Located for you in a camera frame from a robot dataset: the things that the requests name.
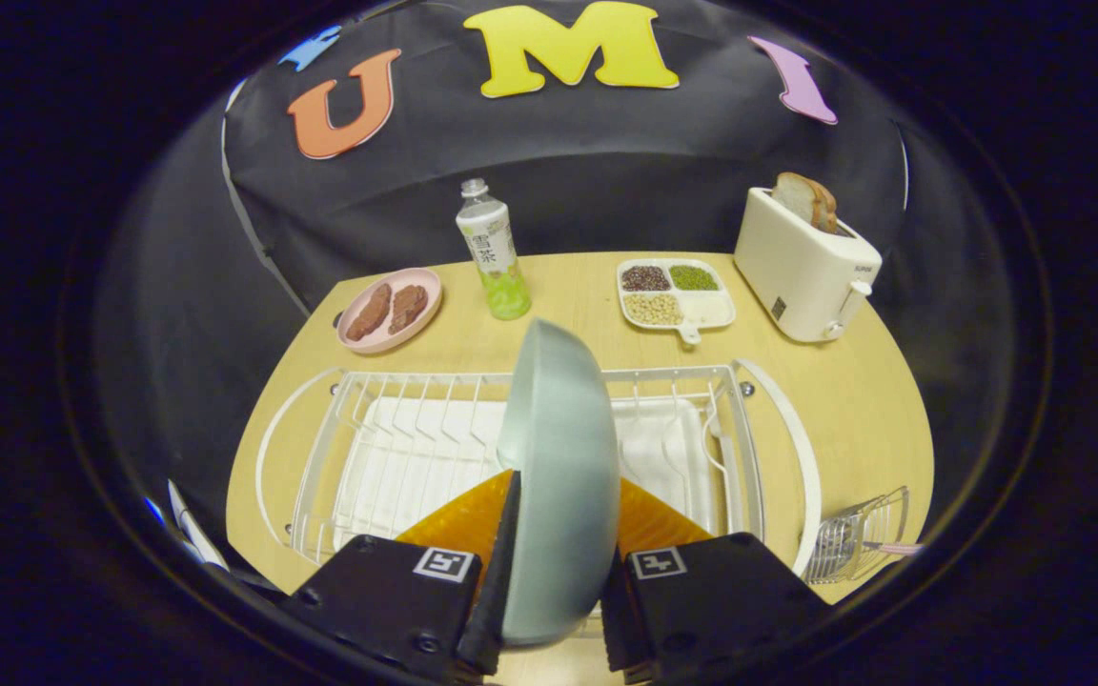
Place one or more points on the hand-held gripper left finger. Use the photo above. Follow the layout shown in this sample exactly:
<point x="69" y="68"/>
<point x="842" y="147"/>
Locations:
<point x="492" y="629"/>

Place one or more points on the green tea bottle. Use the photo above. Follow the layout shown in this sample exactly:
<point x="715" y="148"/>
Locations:
<point x="497" y="257"/>

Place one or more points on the pale green plate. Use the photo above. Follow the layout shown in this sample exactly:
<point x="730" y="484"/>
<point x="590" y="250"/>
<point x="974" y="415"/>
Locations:
<point x="559" y="476"/>

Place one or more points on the pink oval plate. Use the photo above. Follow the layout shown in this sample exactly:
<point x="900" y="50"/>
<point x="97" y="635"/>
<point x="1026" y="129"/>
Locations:
<point x="377" y="345"/>

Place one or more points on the black backdrop cloth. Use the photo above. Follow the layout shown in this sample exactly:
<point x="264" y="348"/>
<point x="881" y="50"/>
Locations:
<point x="606" y="171"/>

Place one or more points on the white toaster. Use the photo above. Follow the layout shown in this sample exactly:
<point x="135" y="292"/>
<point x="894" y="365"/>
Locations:
<point x="797" y="276"/>

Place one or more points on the white divided dish of beans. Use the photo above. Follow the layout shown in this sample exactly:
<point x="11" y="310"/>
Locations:
<point x="706" y="307"/>

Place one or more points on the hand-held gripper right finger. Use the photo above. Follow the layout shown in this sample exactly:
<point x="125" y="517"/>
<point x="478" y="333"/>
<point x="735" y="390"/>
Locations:
<point x="721" y="610"/>

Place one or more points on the bread slice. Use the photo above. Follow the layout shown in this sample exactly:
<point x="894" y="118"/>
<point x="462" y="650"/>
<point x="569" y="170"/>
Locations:
<point x="802" y="200"/>

